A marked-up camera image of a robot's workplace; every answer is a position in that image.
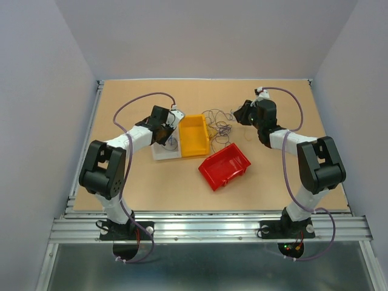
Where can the red plastic bin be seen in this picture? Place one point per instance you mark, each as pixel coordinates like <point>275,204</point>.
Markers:
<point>223,166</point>

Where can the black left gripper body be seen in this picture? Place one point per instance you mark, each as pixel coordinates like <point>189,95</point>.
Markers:
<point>165,134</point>

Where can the yellow plastic bin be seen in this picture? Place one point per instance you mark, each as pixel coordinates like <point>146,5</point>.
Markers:
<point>193,136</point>

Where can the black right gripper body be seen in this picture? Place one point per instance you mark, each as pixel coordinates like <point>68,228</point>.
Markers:
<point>254,121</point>

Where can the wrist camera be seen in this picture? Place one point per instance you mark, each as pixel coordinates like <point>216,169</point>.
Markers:
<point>261,94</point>
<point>174,117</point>

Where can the white plastic bin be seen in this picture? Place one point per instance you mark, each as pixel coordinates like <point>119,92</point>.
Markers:
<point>171,150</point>

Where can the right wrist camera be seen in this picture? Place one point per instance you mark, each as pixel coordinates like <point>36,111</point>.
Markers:
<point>261,94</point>

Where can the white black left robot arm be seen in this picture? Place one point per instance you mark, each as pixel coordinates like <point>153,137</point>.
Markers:
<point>106,165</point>

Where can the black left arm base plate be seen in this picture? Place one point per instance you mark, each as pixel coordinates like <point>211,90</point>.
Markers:
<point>111,231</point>

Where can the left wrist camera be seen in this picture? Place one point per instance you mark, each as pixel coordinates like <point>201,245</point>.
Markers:
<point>174,117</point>

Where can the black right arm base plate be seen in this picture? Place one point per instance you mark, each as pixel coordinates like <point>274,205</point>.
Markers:
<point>276,229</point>

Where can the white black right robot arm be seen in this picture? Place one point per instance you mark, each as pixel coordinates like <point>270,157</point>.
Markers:
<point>319,164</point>

